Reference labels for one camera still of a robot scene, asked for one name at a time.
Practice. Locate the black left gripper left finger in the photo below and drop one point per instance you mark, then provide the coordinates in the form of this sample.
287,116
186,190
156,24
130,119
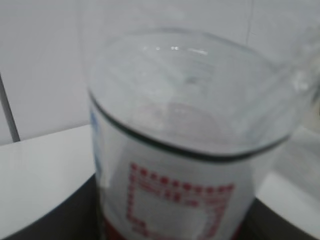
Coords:
73,217

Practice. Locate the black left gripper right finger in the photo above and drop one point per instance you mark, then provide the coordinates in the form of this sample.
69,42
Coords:
261,223

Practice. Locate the clear water bottle red label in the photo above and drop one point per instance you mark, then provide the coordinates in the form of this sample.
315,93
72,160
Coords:
191,103

